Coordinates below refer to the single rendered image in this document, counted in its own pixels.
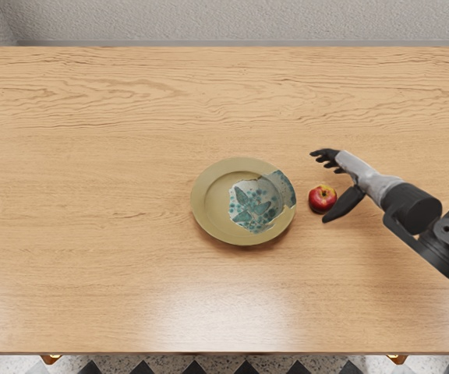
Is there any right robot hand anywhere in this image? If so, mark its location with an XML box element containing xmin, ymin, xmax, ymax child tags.
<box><xmin>309</xmin><ymin>147</ymin><xmax>405</xmax><ymax>224</ymax></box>

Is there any olive plate with teal pattern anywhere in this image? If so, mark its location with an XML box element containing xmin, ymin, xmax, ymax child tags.
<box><xmin>189</xmin><ymin>157</ymin><xmax>298</xmax><ymax>247</ymax></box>

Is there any red apple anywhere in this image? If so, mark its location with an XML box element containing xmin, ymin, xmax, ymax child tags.
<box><xmin>307</xmin><ymin>184</ymin><xmax>338</xmax><ymax>214</ymax></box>

